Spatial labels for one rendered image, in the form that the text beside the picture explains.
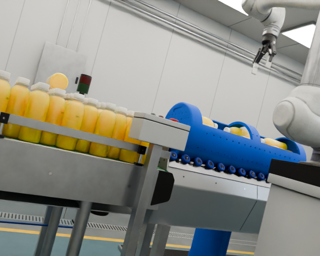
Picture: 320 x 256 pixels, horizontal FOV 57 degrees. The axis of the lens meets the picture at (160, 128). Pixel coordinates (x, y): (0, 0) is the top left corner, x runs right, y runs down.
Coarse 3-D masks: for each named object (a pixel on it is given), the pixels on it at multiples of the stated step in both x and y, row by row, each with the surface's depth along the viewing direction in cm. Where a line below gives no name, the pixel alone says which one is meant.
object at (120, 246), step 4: (120, 244) 232; (120, 248) 226; (136, 248) 232; (120, 252) 224; (148, 252) 230; (164, 252) 238; (168, 252) 240; (172, 252) 243; (176, 252) 245; (180, 252) 247; (184, 252) 250
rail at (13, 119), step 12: (12, 120) 96; (24, 120) 98; (36, 120) 100; (60, 132) 104; (72, 132) 106; (84, 132) 108; (108, 144) 112; (120, 144) 115; (132, 144) 117; (168, 156) 125
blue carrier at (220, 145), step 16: (176, 112) 152; (192, 112) 141; (192, 128) 138; (208, 128) 142; (224, 128) 177; (192, 144) 140; (208, 144) 143; (224, 144) 147; (240, 144) 152; (256, 144) 158; (288, 144) 191; (192, 160) 150; (224, 160) 152; (240, 160) 156; (256, 160) 160; (288, 160) 170; (304, 160) 177; (256, 176) 176
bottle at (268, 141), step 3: (267, 138) 182; (267, 141) 180; (270, 141) 180; (273, 141) 181; (276, 141) 183; (270, 144) 179; (273, 144) 180; (276, 144) 182; (279, 144) 183; (282, 144) 185; (285, 144) 187; (282, 147) 184; (285, 147) 186
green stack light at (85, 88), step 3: (78, 84) 160; (81, 84) 159; (84, 84) 159; (78, 87) 159; (81, 87) 159; (84, 87) 159; (87, 87) 160; (78, 90) 159; (81, 90) 159; (84, 90) 160; (87, 90) 161; (84, 93) 162; (87, 93) 162
